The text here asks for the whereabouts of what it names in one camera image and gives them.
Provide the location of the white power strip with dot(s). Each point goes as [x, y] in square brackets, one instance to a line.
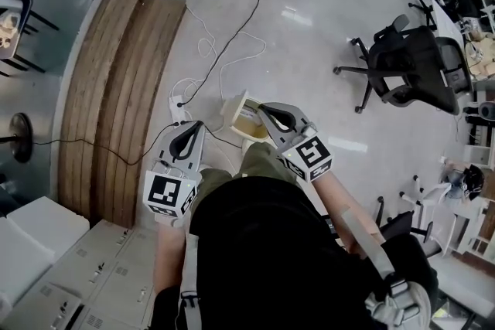
[176, 108]

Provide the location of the grey harness pack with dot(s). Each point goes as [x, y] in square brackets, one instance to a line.
[402, 305]

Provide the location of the black round stand base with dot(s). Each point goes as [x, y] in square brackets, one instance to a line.
[21, 137]

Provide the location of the white swivel chair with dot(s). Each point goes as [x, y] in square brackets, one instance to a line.
[429, 201]

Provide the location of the white box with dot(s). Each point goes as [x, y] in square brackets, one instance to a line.
[46, 220]

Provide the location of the person's left forearm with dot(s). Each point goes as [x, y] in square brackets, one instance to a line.
[170, 255]

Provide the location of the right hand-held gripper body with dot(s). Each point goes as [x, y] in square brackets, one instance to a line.
[307, 156]

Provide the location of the grey metal locker cabinet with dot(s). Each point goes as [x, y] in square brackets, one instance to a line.
[89, 278]

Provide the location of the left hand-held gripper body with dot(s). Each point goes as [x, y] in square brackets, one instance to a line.
[166, 193]

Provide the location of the black mesh office chair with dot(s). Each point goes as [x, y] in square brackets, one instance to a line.
[414, 65]

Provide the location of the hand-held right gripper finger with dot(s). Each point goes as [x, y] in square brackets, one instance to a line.
[294, 111]
[270, 127]

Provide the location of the person's right forearm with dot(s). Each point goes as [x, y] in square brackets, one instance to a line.
[340, 201]

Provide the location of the beige flip-lid trash bin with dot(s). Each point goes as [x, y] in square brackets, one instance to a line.
[236, 110]

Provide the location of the curved wooden bench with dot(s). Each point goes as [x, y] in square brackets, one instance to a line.
[135, 100]
[87, 89]

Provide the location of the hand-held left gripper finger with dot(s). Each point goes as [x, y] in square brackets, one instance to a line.
[176, 133]
[199, 147]

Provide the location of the person's black shirt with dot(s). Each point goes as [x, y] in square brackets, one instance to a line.
[267, 251]

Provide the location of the black side chair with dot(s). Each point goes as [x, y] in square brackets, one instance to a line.
[23, 11]

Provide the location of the person's olive trousers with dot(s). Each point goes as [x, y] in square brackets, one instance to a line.
[259, 160]

